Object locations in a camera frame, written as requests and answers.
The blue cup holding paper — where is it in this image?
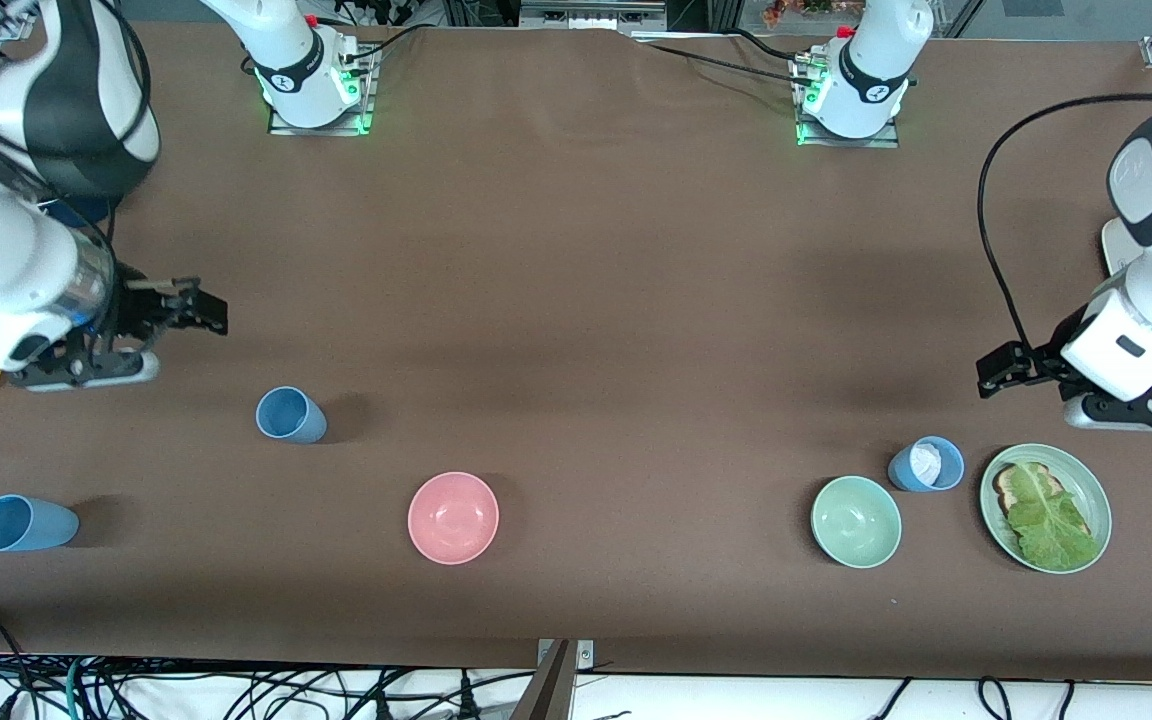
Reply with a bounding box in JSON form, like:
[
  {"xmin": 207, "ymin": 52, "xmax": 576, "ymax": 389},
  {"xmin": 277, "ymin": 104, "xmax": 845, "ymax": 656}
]
[{"xmin": 887, "ymin": 435, "xmax": 966, "ymax": 493}]

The toast slice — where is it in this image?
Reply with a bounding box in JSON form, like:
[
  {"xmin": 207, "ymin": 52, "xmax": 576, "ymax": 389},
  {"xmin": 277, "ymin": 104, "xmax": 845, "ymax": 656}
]
[{"xmin": 993, "ymin": 461, "xmax": 1072, "ymax": 516}]

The dark blue saucepan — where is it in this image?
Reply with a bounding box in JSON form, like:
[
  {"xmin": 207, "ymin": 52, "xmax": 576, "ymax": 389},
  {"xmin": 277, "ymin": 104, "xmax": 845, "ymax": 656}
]
[{"xmin": 34, "ymin": 194, "xmax": 115, "ymax": 229}]

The white toaster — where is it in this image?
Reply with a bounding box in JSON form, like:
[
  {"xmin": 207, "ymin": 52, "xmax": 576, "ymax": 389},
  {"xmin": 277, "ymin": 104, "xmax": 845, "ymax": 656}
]
[{"xmin": 1100, "ymin": 217, "xmax": 1149, "ymax": 279}]

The green plate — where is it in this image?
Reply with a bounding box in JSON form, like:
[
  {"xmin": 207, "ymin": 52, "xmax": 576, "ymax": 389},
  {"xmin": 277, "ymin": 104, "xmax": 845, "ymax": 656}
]
[{"xmin": 979, "ymin": 443, "xmax": 1113, "ymax": 575}]

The green lettuce leaf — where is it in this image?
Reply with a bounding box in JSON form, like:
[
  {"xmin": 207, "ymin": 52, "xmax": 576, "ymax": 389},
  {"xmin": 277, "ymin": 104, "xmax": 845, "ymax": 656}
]
[{"xmin": 1008, "ymin": 463, "xmax": 1102, "ymax": 571}]

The green bowl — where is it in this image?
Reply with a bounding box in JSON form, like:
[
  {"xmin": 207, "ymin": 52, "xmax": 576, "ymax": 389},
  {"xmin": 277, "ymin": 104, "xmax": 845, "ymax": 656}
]
[{"xmin": 810, "ymin": 475, "xmax": 903, "ymax": 570}]

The pink bowl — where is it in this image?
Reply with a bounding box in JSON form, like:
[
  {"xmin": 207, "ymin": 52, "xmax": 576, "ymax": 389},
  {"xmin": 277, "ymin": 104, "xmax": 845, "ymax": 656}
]
[{"xmin": 407, "ymin": 471, "xmax": 500, "ymax": 566}]

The grey metal box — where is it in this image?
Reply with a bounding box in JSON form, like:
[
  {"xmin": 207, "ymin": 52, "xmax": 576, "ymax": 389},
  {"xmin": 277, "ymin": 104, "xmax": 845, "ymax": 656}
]
[{"xmin": 518, "ymin": 0, "xmax": 670, "ymax": 34}]

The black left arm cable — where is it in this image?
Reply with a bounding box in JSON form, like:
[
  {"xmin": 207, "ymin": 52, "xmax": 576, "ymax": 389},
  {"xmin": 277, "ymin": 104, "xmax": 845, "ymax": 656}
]
[{"xmin": 977, "ymin": 92, "xmax": 1152, "ymax": 353}]

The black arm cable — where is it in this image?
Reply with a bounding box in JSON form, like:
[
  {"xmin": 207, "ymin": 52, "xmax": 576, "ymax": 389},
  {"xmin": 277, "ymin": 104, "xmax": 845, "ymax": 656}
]
[
  {"xmin": 977, "ymin": 92, "xmax": 1152, "ymax": 353},
  {"xmin": 86, "ymin": 15, "xmax": 155, "ymax": 246}
]

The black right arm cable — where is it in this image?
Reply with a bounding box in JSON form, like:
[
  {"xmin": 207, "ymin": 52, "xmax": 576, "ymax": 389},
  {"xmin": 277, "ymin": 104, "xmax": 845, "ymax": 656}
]
[{"xmin": 86, "ymin": 15, "xmax": 155, "ymax": 246}]

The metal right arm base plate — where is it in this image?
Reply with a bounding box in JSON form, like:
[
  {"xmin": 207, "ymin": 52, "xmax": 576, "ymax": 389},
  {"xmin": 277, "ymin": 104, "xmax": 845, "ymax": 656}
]
[{"xmin": 267, "ymin": 42, "xmax": 378, "ymax": 137}]

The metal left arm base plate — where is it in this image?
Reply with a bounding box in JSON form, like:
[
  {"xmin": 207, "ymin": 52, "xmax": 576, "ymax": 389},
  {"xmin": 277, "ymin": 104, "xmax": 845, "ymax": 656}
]
[{"xmin": 792, "ymin": 52, "xmax": 902, "ymax": 150}]

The black base cable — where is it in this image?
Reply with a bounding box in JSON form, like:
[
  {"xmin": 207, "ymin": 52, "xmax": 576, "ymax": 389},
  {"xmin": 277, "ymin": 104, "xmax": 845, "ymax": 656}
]
[
  {"xmin": 636, "ymin": 30, "xmax": 819, "ymax": 88},
  {"xmin": 341, "ymin": 24, "xmax": 429, "ymax": 64}
]

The silver table bracket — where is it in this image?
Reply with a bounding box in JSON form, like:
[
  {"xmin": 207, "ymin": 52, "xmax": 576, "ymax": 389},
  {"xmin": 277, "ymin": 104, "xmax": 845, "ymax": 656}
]
[{"xmin": 537, "ymin": 639, "xmax": 596, "ymax": 670}]

